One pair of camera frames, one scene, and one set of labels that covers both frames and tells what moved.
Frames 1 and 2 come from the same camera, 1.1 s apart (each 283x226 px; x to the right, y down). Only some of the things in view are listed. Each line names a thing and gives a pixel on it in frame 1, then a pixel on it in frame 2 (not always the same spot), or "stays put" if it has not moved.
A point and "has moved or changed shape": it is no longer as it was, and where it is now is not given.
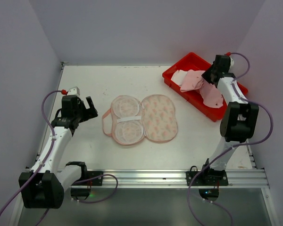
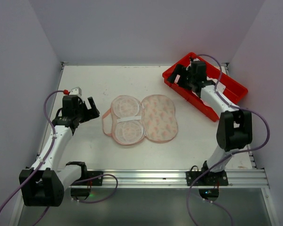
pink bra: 193,80 has moved or changed shape
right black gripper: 212,75 -> 181,76
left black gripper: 84,110 stays put
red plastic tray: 193,62 stays put
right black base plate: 215,178 stays put
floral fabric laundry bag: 131,121 stays put
